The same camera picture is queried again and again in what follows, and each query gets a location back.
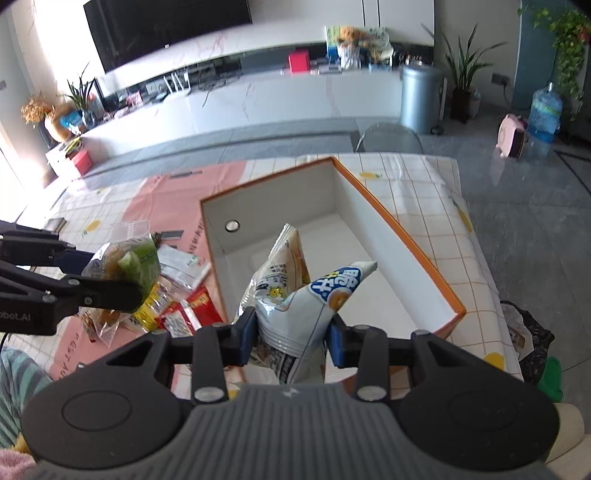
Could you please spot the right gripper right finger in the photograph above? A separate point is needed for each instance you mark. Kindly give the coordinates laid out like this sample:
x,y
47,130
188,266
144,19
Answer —
x,y
365,348

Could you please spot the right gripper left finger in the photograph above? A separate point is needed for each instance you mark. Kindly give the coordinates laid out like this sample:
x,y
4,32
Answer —
x,y
217,347

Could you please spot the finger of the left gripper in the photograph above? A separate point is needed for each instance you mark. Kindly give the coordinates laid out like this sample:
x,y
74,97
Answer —
x,y
74,291
26,246

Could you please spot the red snack packet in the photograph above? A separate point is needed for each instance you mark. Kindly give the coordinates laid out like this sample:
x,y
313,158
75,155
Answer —
x,y
183,318

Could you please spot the white blue chip bag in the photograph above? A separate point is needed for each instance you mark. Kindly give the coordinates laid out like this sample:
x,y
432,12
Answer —
x,y
294,312

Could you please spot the green clear snack pack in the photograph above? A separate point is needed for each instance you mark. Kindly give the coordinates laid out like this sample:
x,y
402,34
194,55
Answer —
x,y
119,278

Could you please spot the white grey milk pouch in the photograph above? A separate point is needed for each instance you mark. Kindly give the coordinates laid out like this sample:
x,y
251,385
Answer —
x,y
186,270

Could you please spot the red storage box left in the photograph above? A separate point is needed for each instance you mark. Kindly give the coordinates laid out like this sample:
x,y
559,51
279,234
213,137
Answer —
x,y
82,162

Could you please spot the orange white cardboard box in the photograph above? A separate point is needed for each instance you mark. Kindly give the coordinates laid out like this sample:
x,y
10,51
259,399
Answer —
x,y
339,222

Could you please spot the dried flower vase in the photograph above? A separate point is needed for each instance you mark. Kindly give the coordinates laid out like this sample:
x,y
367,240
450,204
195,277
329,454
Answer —
x,y
37,110

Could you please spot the black plastic bag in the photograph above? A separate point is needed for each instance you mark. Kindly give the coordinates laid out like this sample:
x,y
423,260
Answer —
x,y
530,339

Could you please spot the clear acrylic chair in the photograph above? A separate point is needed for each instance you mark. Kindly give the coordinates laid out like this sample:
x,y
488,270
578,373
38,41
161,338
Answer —
x,y
389,137

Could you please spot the white wifi router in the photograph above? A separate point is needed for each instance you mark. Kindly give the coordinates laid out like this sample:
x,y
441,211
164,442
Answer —
x,y
178,83

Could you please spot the black television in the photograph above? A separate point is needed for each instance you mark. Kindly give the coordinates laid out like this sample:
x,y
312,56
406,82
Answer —
x,y
125,30

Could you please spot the pink space heater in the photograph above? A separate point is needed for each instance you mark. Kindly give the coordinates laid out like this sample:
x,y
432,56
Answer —
x,y
512,136

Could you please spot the silver trash can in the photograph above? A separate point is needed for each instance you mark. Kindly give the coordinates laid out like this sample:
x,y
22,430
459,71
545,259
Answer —
x,y
424,90

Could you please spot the potted snake plant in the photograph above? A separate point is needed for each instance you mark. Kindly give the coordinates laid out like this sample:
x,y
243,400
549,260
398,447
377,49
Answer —
x,y
463,63

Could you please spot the red box on console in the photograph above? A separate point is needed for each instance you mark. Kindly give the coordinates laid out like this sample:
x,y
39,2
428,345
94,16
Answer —
x,y
299,61

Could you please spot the teddy bear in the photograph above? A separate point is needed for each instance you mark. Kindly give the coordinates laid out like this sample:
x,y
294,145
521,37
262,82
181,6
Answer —
x,y
352,47

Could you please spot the blue water jug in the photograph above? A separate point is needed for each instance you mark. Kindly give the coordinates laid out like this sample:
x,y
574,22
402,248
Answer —
x,y
545,113

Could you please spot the hanging ivy plant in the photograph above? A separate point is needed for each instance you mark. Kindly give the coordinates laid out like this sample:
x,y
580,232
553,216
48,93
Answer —
x,y
571,39

